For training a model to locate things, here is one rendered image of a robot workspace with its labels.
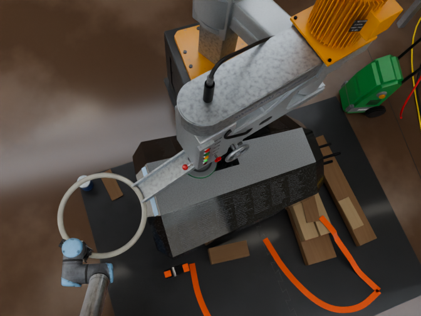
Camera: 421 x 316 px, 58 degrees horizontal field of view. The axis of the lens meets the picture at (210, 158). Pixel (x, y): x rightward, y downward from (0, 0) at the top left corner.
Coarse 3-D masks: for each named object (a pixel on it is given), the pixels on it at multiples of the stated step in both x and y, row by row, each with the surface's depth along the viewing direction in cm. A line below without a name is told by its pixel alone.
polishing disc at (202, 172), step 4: (192, 164) 235; (208, 164) 236; (212, 164) 236; (216, 164) 236; (204, 168) 235; (208, 168) 235; (212, 168) 235; (192, 172) 234; (196, 172) 234; (200, 172) 234; (204, 172) 234; (208, 172) 234; (196, 176) 233; (200, 176) 233; (204, 176) 233
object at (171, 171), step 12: (240, 144) 216; (180, 156) 223; (156, 168) 220; (168, 168) 223; (180, 168) 222; (192, 168) 216; (144, 180) 223; (156, 180) 223; (168, 180) 222; (144, 192) 223; (156, 192) 217
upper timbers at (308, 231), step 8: (320, 200) 301; (296, 208) 298; (320, 208) 299; (296, 216) 296; (304, 216) 296; (320, 216) 297; (296, 224) 301; (304, 224) 294; (312, 224) 295; (320, 224) 295; (304, 232) 293; (312, 232) 293; (320, 232) 293; (328, 232) 294; (304, 240) 292
